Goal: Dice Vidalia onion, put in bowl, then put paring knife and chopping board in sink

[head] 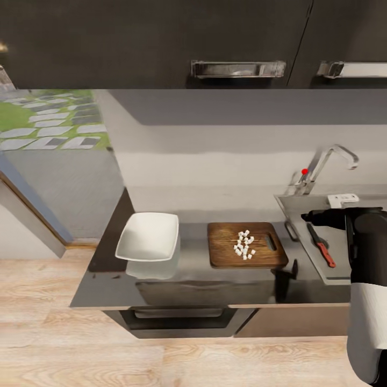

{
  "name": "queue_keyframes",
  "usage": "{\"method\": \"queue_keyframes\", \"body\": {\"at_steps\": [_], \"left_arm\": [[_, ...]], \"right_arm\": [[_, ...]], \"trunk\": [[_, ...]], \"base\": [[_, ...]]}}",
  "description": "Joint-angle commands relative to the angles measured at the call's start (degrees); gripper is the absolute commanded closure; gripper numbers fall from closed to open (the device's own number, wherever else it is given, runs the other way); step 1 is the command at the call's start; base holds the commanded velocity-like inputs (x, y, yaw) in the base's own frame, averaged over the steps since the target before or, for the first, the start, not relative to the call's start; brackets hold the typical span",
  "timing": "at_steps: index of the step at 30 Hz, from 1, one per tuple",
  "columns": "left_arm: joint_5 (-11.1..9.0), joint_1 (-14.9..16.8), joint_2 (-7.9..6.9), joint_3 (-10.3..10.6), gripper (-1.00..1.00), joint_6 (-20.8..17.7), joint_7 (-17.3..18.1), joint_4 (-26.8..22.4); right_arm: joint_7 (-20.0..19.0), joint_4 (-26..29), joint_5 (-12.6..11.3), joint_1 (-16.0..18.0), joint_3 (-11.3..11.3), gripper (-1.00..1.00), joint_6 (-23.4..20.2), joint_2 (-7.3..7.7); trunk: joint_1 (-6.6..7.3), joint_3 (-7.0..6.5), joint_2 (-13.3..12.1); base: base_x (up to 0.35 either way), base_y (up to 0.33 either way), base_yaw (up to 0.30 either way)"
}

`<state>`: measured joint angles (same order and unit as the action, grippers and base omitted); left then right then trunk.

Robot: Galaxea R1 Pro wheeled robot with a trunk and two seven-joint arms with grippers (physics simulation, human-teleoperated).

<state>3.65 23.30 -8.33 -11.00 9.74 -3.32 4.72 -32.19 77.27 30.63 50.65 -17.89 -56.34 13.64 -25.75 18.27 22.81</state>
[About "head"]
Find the dishwasher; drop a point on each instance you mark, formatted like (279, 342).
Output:
(181, 323)

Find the cabinet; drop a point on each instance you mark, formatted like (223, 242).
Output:
(194, 44)

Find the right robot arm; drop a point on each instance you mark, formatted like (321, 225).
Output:
(366, 234)

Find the drop in sink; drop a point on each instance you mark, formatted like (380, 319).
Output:
(334, 239)

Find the bowl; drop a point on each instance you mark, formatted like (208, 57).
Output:
(148, 237)

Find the cutting board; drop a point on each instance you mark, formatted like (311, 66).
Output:
(223, 237)

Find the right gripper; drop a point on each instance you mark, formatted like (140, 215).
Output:
(321, 217)

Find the parer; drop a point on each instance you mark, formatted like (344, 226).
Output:
(320, 245)

